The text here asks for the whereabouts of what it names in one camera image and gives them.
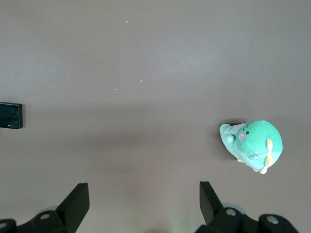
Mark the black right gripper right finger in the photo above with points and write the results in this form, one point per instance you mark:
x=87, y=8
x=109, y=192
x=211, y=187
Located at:
x=211, y=208

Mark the brown table cover mat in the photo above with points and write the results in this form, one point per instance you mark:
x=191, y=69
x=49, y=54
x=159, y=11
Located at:
x=145, y=48

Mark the black flip phone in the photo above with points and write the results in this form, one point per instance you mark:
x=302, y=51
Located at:
x=9, y=115

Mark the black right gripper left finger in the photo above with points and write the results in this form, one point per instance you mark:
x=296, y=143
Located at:
x=70, y=206

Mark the green dinosaur plush toy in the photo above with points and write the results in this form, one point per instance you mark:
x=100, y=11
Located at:
x=257, y=143

